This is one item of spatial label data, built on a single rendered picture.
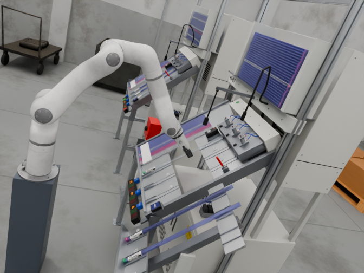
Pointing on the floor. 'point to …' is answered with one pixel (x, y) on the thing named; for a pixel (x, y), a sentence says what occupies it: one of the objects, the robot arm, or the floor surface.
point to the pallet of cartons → (353, 179)
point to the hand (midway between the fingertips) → (188, 153)
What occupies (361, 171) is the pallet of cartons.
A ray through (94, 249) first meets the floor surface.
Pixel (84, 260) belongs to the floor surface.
